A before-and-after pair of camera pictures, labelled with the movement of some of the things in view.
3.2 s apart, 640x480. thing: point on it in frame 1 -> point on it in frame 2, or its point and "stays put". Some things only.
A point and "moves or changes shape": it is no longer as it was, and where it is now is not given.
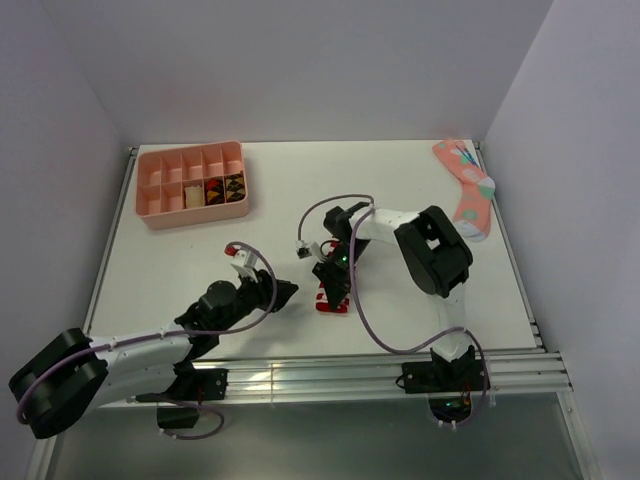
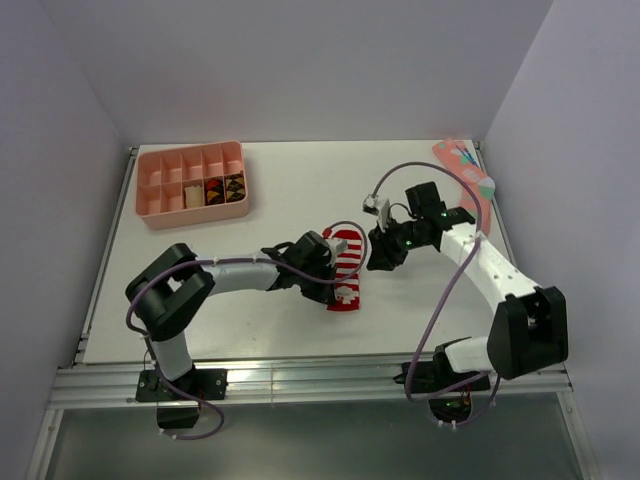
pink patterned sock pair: [473, 215] stays put
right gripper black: [337, 284] -> [383, 251]
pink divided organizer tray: [166, 174] stays put
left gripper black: [264, 287] -> [324, 294]
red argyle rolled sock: [214, 191] stays put
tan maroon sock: [194, 196] stays put
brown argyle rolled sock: [235, 185] stays put
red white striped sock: [323, 301] moves or changes shape
